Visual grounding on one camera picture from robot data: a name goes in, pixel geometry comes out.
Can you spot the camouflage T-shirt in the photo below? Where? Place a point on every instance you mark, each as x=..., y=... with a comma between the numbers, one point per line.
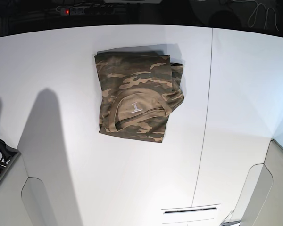
x=139, y=92

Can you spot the black power strip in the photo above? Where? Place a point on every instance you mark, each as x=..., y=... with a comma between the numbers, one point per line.
x=85, y=10

